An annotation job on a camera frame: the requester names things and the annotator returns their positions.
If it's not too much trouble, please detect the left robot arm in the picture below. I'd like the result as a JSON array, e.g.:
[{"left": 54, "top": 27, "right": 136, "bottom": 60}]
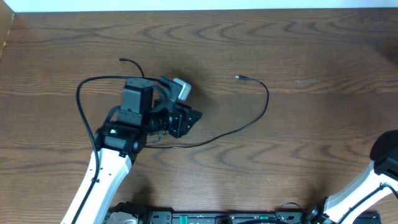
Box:
[{"left": 62, "top": 77, "right": 202, "bottom": 223}]

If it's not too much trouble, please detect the black USB cable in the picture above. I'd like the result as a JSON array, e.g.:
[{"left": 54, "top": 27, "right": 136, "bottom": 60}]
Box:
[{"left": 119, "top": 57, "right": 270, "bottom": 149}]

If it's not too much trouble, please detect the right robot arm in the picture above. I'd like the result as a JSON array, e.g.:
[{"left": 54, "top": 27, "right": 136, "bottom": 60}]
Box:
[{"left": 303, "top": 130, "right": 397, "bottom": 224}]

